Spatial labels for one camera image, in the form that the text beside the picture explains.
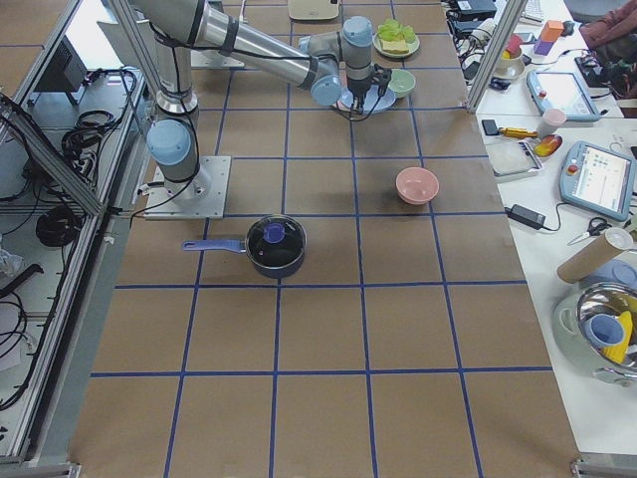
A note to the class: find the blue plate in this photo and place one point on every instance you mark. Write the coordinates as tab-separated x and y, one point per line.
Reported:
372	103

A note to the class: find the cardboard tube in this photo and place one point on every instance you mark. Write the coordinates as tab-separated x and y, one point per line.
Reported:
607	246

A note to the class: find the pink bowl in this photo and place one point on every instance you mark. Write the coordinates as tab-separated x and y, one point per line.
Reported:
417	185

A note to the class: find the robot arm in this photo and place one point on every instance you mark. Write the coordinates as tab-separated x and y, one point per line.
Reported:
313	66

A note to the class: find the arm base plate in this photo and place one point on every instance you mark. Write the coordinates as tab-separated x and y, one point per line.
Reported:
212	60
204	198

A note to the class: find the teach pendant near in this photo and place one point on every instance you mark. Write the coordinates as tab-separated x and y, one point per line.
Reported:
598	179

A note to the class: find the green plate with food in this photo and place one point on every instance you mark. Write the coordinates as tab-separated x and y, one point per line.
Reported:
413	47

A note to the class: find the scissors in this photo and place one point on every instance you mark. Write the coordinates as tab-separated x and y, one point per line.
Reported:
595	227

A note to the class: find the aluminium frame post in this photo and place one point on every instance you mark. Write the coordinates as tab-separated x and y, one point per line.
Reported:
505	27

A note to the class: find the pink cup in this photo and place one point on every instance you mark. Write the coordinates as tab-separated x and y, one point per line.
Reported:
550	121

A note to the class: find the pink plate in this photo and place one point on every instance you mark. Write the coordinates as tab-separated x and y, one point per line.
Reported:
344	108

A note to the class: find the steel mixing bowl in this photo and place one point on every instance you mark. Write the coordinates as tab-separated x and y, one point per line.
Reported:
595	329

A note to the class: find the bread slice on plate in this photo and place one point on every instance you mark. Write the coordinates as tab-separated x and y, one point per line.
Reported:
394	47

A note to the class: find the bowl with toy blocks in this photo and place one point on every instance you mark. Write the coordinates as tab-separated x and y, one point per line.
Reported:
510	64

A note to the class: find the dark blue saucepan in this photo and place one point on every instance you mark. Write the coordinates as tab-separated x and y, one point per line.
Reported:
275	244

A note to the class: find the green bowl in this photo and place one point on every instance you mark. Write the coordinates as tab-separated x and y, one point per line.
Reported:
402	83

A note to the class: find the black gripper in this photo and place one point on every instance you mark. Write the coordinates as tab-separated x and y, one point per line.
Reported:
359	86

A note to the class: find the teach pendant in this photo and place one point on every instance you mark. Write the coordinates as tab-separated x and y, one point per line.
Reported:
564	91
598	179

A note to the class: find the white toaster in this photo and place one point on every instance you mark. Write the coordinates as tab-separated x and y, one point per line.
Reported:
313	10

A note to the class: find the black power adapter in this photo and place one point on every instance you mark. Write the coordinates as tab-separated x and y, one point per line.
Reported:
525	216

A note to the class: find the teach pendant far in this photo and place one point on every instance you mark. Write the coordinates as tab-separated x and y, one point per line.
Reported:
564	91

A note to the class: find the green lettuce leaf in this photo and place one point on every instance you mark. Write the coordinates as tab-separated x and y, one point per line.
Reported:
392	30

